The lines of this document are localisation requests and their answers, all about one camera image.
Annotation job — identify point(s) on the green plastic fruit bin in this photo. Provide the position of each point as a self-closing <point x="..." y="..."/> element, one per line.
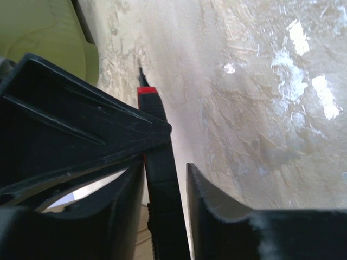
<point x="51" y="30"/>

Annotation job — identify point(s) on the red black utility knife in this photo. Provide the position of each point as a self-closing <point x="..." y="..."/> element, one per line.
<point x="166" y="218"/>

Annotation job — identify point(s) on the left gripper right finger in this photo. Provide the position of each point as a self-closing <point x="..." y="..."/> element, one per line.
<point x="223" y="228"/>

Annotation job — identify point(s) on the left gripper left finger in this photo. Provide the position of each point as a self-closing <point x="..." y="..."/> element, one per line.
<point x="103" y="225"/>

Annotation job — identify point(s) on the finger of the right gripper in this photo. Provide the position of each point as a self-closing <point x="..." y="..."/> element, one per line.
<point x="56" y="127"/>

